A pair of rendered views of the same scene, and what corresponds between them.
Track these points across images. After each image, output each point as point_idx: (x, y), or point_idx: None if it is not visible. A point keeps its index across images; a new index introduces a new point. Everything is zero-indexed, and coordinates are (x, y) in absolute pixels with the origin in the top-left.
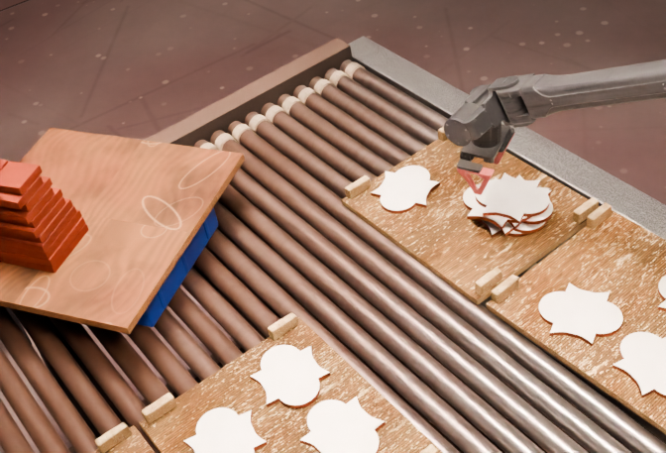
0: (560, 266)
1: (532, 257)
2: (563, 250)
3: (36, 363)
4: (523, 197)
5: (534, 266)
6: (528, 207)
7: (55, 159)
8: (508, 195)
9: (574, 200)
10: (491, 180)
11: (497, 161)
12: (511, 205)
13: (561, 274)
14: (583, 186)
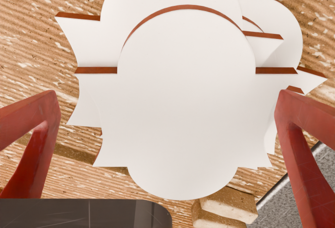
0: (82, 187)
1: (78, 147)
2: (122, 183)
3: None
4: (186, 152)
5: (58, 155)
6: (151, 171)
7: None
8: (183, 118)
9: (265, 169)
10: (245, 47)
11: (279, 122)
12: (142, 136)
13: (64, 192)
14: (327, 153)
